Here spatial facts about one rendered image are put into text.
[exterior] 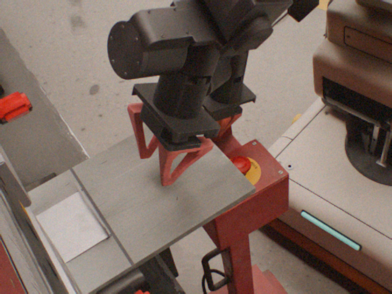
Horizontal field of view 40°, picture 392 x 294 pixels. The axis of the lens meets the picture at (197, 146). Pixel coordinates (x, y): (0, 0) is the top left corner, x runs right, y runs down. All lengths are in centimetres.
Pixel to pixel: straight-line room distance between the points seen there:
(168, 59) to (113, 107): 173
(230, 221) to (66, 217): 35
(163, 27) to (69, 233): 30
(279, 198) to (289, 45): 147
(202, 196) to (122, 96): 164
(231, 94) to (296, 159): 71
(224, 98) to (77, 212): 37
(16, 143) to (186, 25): 54
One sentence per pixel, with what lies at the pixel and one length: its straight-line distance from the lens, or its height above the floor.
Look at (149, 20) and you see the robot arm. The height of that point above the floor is 126.
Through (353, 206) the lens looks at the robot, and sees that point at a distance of 154.
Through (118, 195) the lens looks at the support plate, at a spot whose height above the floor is 100.
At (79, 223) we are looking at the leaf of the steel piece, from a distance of 70.
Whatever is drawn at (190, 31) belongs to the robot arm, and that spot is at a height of 123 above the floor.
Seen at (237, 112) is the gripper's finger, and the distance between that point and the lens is 98.
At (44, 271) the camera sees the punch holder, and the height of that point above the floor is 134.
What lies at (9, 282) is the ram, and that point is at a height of 142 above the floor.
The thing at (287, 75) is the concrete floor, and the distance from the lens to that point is 227.
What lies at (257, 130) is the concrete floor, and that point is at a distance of 207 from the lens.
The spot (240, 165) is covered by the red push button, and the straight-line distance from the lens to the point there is 95.
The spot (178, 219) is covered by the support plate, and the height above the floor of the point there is 100.
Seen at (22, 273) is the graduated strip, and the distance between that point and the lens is 20.
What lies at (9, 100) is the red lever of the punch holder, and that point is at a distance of 39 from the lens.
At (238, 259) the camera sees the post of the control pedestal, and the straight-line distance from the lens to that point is 126.
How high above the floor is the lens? 156
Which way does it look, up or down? 50 degrees down
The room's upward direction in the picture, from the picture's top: 11 degrees counter-clockwise
